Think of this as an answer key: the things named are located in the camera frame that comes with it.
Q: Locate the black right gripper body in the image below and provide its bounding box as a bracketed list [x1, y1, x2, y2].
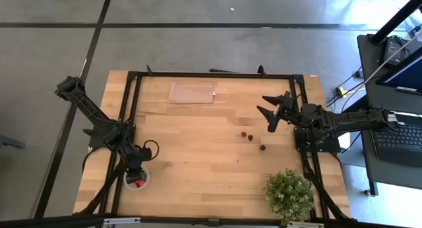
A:
[280, 96, 306, 125]

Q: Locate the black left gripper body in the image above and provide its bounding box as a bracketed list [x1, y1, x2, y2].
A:
[123, 145, 152, 169]

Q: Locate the white bowl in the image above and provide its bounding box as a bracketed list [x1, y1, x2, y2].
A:
[123, 167, 151, 191]

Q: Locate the artificial green bush plant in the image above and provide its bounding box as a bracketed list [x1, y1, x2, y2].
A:
[263, 168, 316, 226]

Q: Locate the black rig crossbar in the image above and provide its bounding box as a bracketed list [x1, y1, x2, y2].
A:
[0, 214, 422, 228]

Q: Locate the pink folded cloth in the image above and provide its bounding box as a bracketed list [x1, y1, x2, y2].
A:
[168, 82, 217, 105]

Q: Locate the grey side desk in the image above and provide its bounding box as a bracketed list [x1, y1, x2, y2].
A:
[357, 33, 422, 191]

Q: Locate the black power adapter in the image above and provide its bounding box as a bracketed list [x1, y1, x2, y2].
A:
[383, 36, 411, 67]

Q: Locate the desk monitor blue screen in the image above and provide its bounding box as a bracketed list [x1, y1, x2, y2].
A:
[375, 45, 422, 96]

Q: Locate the grey floor object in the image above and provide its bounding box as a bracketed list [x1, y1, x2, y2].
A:
[0, 134, 26, 150]

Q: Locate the black diagonal pole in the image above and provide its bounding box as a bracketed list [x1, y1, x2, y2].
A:
[368, 0, 422, 45]

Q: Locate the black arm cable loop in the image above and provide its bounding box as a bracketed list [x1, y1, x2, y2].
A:
[142, 139, 160, 162]

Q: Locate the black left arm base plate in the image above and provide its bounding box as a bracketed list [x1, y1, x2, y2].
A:
[88, 121, 136, 149]

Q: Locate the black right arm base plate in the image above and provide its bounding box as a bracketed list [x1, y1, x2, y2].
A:
[294, 126, 341, 154]

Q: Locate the black floor cable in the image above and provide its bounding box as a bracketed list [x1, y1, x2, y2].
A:
[326, 66, 363, 113]

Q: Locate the black aluminium table frame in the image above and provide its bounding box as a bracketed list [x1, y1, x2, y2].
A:
[98, 65, 330, 221]

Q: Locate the white cable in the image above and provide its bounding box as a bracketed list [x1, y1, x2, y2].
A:
[361, 30, 422, 87]

